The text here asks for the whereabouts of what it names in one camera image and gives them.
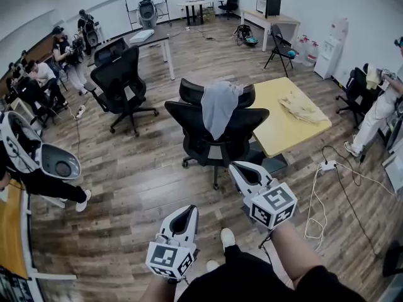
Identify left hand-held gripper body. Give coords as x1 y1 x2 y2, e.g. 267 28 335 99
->
145 233 200 284

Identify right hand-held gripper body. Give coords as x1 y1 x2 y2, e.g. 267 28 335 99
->
241 177 298 231

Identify grey clothing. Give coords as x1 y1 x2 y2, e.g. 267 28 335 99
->
200 81 245 141

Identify person's right forearm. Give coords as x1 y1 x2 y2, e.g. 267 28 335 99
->
270 221 327 291

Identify person's left forearm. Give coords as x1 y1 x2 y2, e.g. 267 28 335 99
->
140 274 182 302

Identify person's black clothing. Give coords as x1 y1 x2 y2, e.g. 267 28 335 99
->
178 243 368 302

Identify black folding chair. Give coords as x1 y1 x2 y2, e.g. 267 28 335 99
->
263 24 298 79

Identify yellow square table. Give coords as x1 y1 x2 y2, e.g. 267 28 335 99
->
251 76 333 173

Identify beige crumpled cloth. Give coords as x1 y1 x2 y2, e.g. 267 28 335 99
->
278 94 329 125

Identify white grey pod device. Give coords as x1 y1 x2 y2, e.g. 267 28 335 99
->
137 0 159 30
0 110 82 182

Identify clear water bottle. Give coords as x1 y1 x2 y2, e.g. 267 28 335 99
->
303 39 320 67
295 35 312 64

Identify black open bag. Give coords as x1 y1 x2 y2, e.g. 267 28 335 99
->
236 24 259 48

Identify white water dispenser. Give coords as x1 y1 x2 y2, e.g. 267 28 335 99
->
313 16 349 81

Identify pale yellow cloth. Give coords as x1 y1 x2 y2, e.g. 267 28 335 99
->
365 64 382 91

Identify light wooden desk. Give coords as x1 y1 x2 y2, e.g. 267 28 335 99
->
240 8 302 53

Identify orange wooden table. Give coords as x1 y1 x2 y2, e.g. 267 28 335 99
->
0 181 34 280

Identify green boxes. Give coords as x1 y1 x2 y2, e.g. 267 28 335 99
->
202 7 217 24

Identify black cube cabinet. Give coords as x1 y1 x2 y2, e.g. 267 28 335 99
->
256 0 282 20

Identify dark table with white legs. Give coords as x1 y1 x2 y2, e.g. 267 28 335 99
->
87 25 176 81

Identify flat white box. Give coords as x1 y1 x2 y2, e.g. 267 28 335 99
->
129 28 156 45

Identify round white table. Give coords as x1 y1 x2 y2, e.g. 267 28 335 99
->
176 0 213 26

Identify white cable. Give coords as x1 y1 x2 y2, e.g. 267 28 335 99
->
304 167 330 252

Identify black cable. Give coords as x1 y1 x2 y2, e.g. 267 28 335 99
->
321 145 380 258

